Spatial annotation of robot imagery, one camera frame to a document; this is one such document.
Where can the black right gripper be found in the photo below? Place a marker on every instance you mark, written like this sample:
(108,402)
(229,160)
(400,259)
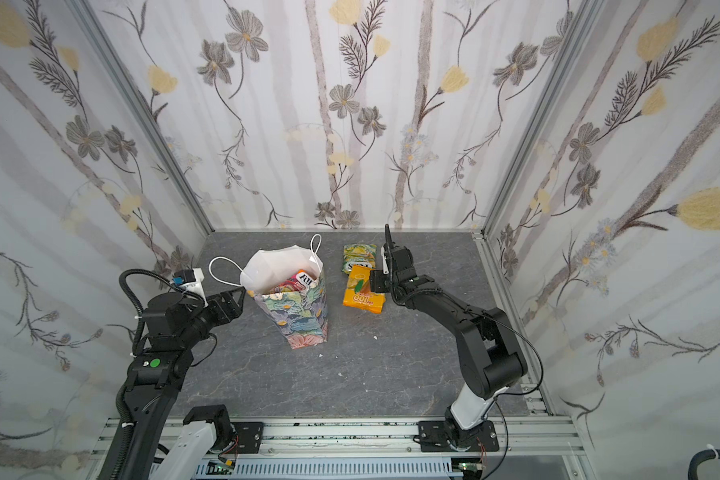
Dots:
(396,264)

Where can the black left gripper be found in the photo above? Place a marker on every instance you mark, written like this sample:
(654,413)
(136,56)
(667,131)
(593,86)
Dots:
(233,309)

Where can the yellow mango snack bag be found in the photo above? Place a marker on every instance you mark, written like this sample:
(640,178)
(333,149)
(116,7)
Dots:
(358,293)

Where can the floral paper gift bag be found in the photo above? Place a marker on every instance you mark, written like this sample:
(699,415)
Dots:
(300,317)

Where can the Fox's fruits candy bag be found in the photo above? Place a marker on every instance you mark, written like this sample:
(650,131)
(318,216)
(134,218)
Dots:
(301,281)

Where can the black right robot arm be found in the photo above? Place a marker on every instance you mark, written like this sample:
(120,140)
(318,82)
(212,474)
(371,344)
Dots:
(489,350)

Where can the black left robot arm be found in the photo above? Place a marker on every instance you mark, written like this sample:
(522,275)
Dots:
(169,326)

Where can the green Fox's spring tea bag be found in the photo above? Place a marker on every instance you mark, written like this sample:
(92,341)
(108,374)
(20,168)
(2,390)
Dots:
(358,254)

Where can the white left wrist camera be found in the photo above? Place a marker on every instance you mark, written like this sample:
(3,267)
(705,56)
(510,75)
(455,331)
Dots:
(190,280)

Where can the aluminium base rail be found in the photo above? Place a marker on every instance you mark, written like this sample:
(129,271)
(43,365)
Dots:
(535,446)

